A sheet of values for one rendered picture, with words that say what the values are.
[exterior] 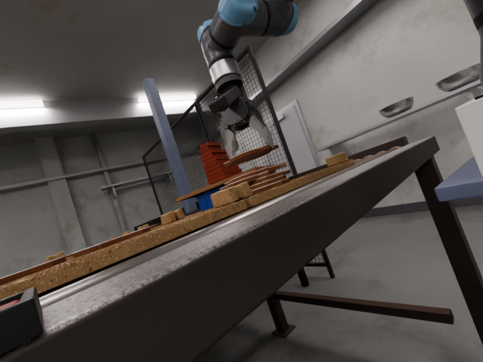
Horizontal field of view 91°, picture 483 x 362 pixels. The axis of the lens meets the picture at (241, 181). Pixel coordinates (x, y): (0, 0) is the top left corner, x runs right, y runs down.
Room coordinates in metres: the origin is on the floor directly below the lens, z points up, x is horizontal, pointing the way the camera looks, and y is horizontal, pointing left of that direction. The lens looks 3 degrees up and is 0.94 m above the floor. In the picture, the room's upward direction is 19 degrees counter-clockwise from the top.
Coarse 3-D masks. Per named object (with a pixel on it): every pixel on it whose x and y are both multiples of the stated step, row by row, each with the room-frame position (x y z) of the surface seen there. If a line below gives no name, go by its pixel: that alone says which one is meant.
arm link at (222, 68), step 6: (222, 60) 0.56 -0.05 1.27; (228, 60) 0.57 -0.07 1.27; (234, 60) 0.58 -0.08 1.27; (216, 66) 0.57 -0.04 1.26; (222, 66) 0.56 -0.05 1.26; (228, 66) 0.56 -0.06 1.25; (234, 66) 0.57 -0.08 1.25; (210, 72) 0.59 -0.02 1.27; (216, 72) 0.57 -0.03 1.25; (222, 72) 0.56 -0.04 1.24; (228, 72) 0.56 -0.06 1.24; (234, 72) 0.57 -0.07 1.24; (240, 72) 0.59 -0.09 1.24; (216, 78) 0.57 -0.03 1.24
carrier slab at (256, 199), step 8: (352, 160) 0.65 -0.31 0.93; (328, 168) 0.56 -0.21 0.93; (336, 168) 0.59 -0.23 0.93; (344, 168) 0.61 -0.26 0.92; (304, 176) 0.59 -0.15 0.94; (312, 176) 0.51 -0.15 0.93; (320, 176) 0.53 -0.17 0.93; (288, 184) 0.45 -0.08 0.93; (296, 184) 0.47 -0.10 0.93; (304, 184) 0.49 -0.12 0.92; (264, 192) 0.41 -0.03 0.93; (272, 192) 0.42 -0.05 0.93; (280, 192) 0.43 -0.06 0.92; (248, 200) 0.39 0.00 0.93; (256, 200) 0.39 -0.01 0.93; (264, 200) 0.41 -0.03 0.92
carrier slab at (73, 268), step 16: (224, 208) 0.36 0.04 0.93; (240, 208) 0.37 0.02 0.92; (176, 224) 0.31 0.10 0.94; (192, 224) 0.32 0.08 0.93; (208, 224) 0.34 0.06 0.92; (128, 240) 0.36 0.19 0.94; (144, 240) 0.28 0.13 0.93; (160, 240) 0.29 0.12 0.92; (80, 256) 0.37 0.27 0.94; (96, 256) 0.25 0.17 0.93; (112, 256) 0.25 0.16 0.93; (128, 256) 0.26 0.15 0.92; (48, 272) 0.22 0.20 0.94; (64, 272) 0.23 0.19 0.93; (80, 272) 0.24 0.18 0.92; (0, 288) 0.23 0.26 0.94; (16, 288) 0.21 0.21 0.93; (48, 288) 0.22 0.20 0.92
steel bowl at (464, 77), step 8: (464, 72) 2.01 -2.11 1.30; (472, 72) 2.00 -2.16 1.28; (440, 80) 2.16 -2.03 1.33; (448, 80) 2.11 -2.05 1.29; (456, 80) 2.07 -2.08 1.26; (464, 80) 2.05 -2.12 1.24; (472, 80) 2.05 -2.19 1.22; (440, 88) 2.23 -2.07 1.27; (448, 88) 2.16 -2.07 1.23; (456, 88) 2.14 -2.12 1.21
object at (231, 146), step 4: (224, 132) 0.60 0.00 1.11; (228, 132) 0.59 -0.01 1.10; (232, 132) 0.59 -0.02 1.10; (224, 136) 0.60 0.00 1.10; (228, 136) 0.60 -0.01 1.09; (232, 136) 0.59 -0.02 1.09; (228, 140) 0.60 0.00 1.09; (232, 140) 0.59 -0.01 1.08; (228, 144) 0.60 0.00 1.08; (232, 144) 0.60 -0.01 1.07; (236, 144) 0.64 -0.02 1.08; (228, 148) 0.60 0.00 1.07; (232, 148) 0.60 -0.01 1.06; (236, 148) 0.64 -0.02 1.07; (228, 152) 0.60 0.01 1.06; (232, 152) 0.60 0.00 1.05; (232, 156) 0.60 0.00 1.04
